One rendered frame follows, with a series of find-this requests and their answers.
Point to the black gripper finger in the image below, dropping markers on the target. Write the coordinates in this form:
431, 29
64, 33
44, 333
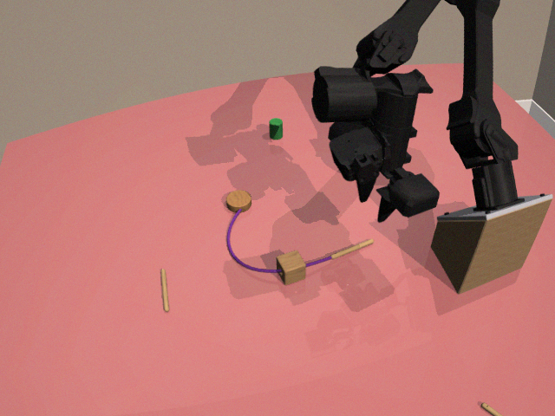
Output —
385, 207
365, 190

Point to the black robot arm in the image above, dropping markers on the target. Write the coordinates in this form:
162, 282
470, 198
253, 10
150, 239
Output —
350, 94

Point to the green cylinder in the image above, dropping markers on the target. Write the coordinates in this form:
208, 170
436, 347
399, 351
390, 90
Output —
276, 128

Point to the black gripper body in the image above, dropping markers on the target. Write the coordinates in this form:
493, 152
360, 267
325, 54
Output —
410, 194

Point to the purple string with wooden stick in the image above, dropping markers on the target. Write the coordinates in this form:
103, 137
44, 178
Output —
334, 256

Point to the round wooden button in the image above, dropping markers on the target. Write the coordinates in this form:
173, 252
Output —
238, 200

